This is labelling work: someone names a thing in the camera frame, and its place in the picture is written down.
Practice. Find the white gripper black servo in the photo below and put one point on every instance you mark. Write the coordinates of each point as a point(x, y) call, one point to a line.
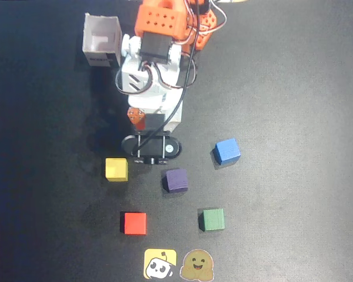
point(155, 121)

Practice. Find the yellow wooden cube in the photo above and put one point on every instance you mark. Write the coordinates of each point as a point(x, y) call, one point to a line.
point(116, 169)

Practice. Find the purple wooden cube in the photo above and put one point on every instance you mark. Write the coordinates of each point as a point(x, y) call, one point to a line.
point(176, 179)

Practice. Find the blue wooden cube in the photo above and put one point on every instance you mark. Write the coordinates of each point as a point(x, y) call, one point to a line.
point(227, 151)

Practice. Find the red wooden cube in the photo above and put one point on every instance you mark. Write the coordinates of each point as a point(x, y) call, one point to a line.
point(135, 223)

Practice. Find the green wooden cube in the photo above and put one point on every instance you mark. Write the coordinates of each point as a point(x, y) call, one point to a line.
point(213, 219)

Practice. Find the white open cardboard box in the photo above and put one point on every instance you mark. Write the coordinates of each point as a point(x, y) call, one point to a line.
point(101, 38)

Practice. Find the black table mat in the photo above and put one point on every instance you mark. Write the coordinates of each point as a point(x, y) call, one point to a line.
point(282, 117)

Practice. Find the yellow robot face sticker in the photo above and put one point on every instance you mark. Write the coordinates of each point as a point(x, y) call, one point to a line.
point(160, 263)

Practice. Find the hugging face emoji sticker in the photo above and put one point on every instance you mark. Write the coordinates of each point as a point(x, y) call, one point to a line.
point(197, 265)

